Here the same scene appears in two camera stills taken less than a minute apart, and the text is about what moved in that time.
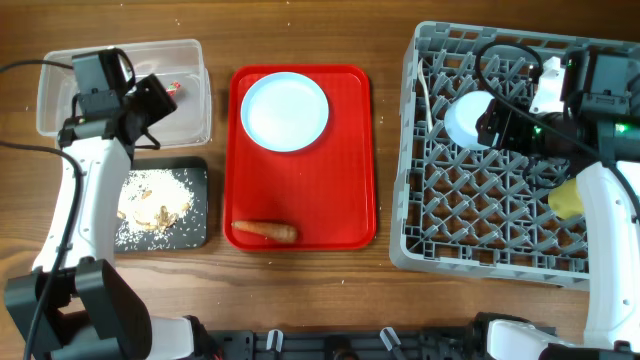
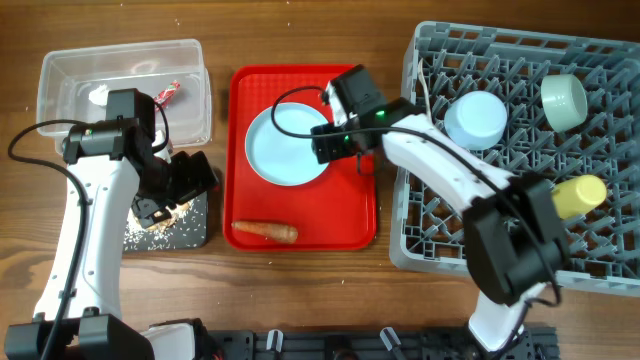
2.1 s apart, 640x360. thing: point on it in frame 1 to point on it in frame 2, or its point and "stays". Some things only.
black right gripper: (495, 129) to (322, 145)
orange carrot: (283, 233) stays
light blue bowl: (461, 117) stays
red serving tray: (327, 191) stays
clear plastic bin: (181, 67) stays
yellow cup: (565, 200) stays
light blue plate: (284, 112) to (282, 159)
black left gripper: (151, 100) to (151, 212)
